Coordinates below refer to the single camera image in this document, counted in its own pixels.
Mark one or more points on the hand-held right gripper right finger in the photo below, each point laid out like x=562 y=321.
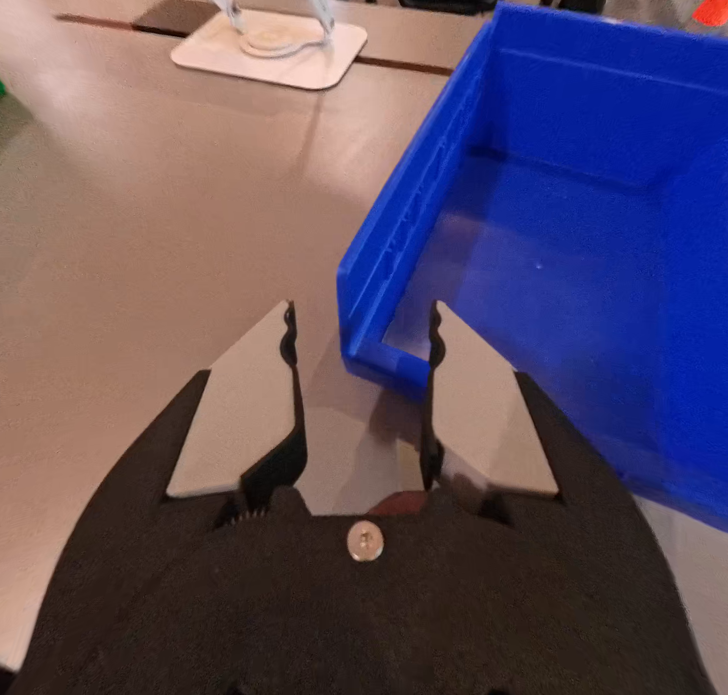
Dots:
x=483 y=422

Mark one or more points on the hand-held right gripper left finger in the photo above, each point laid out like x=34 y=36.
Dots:
x=239 y=422

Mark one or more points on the blue plastic bin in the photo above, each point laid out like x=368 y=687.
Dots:
x=569 y=223

